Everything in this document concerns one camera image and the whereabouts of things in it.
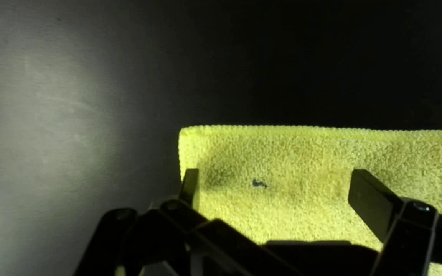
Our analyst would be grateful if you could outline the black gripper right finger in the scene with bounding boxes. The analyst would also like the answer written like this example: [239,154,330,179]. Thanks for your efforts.
[346,168,442,276]

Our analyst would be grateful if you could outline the yellow terry towel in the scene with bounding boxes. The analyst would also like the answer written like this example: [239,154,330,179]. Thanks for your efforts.
[171,120,442,276]

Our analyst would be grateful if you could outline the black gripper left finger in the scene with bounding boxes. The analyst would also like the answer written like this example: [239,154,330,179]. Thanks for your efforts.
[73,166,294,276]

